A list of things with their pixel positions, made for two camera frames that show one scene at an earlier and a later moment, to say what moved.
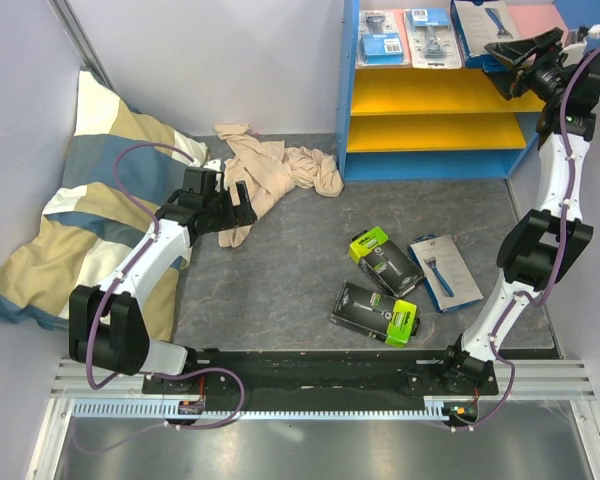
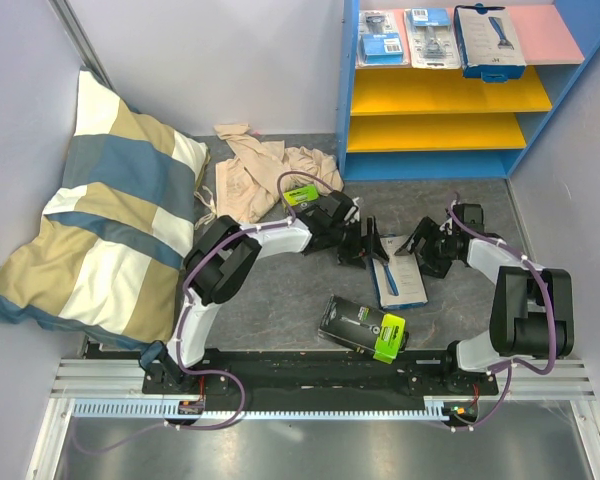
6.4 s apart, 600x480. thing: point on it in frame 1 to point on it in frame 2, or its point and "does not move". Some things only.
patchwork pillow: [122, 168] does not move
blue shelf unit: [415, 123] does not move
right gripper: [542, 46] to [428, 230]
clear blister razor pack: [431, 41] does not move
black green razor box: [376, 315] to [385, 334]
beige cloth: [271, 170] does not move
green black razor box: [384, 262] to [301, 197]
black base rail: [326, 380] does not move
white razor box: [444, 271] to [399, 282]
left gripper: [238, 215] to [361, 248]
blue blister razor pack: [379, 41] does not move
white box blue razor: [477, 23] does not move
